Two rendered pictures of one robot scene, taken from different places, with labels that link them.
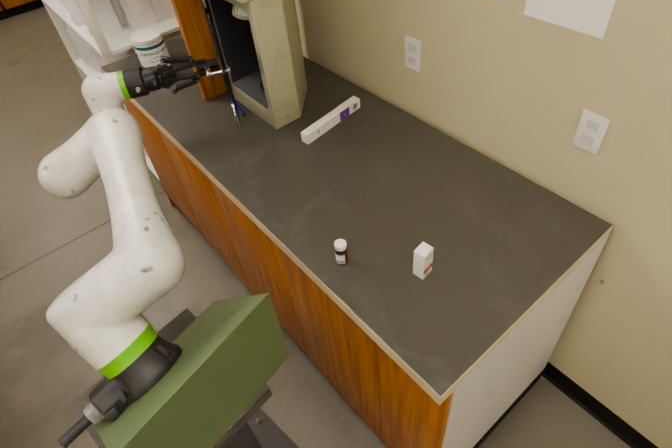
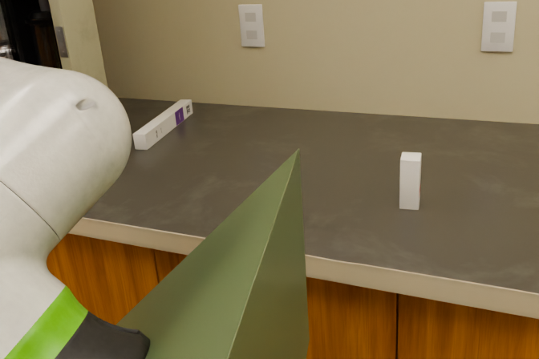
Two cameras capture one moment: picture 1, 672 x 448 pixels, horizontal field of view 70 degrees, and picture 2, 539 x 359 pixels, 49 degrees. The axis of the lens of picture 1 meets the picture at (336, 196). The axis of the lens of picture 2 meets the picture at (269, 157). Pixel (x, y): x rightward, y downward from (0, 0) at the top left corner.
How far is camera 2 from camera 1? 71 cm
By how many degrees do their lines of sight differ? 33
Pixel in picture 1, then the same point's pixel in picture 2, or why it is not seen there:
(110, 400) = not seen: outside the picture
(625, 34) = not seen: outside the picture
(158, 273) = (107, 114)
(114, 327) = (10, 266)
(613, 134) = (524, 18)
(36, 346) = not seen: outside the picture
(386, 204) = (303, 168)
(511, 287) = (523, 187)
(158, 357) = (115, 332)
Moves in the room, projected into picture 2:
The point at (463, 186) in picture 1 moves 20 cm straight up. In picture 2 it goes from (379, 136) to (380, 51)
